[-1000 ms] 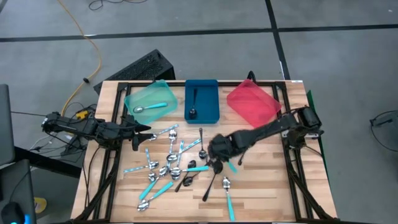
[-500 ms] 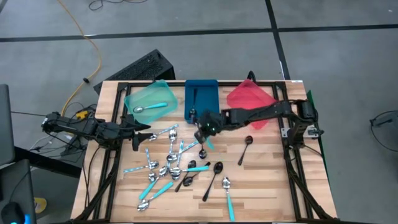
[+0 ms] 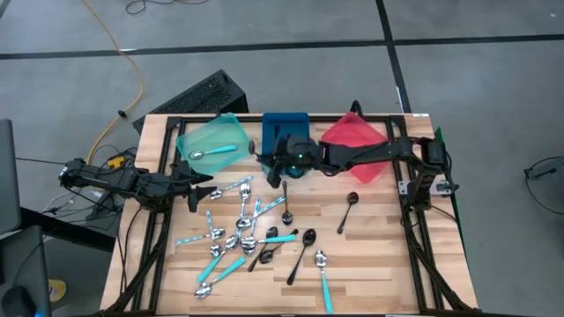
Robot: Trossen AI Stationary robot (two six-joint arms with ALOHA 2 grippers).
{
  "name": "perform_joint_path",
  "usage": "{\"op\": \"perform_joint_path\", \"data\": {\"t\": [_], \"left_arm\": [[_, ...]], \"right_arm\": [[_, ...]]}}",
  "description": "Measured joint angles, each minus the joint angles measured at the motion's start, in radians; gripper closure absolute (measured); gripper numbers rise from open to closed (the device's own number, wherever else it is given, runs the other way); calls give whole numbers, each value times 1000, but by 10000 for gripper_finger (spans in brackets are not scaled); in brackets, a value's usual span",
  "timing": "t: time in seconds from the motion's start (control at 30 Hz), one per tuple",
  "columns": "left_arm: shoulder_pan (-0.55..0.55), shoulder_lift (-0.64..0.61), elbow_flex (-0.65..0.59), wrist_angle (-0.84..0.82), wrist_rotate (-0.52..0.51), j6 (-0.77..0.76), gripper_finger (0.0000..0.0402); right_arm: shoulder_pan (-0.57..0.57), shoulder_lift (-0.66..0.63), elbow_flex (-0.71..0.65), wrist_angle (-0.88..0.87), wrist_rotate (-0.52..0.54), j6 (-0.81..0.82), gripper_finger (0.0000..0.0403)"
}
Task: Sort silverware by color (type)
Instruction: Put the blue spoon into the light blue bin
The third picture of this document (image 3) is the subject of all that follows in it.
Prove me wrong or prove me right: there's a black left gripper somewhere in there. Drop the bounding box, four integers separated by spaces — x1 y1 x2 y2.
144 160 218 214

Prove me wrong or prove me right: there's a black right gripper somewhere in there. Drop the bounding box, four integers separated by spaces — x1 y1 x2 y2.
258 134 325 189

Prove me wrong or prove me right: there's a blue patterned handle spoon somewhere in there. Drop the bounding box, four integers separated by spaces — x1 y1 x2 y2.
241 197 262 256
209 175 256 201
231 183 253 243
204 210 224 259
174 227 227 247

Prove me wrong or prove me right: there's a blue plastic bin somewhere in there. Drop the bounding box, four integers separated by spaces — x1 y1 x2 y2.
261 112 312 177

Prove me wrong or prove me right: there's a translucent teal plastic bin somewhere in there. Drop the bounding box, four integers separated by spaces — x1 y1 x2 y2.
174 112 252 176

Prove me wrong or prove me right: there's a translucent pink plastic bin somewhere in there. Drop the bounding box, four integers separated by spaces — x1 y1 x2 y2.
320 112 391 185

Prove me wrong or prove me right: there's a black perforated computer case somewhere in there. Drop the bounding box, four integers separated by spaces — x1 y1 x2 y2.
131 69 249 135

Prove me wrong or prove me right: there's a black desk edge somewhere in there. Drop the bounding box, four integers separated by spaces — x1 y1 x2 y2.
19 206 118 253

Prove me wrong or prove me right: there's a yellow floor marker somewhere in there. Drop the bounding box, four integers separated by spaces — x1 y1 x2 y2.
47 278 68 304

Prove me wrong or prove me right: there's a dark grey panel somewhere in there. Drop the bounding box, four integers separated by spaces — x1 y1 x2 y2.
0 118 22 237

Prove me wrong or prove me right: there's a dark green board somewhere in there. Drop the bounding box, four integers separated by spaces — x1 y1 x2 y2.
434 126 463 247

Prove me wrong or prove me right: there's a black rounded device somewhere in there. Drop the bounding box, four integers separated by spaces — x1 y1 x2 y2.
1 284 37 317

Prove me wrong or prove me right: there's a white cable bundle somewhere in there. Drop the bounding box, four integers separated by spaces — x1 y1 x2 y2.
41 175 105 215

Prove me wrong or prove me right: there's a yellow power cable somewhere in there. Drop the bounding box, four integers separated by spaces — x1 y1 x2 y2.
80 0 145 165

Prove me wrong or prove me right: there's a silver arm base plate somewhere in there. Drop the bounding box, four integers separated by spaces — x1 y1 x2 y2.
397 179 459 196

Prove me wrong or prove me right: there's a black floor cable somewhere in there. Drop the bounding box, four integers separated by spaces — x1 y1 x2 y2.
125 0 211 15

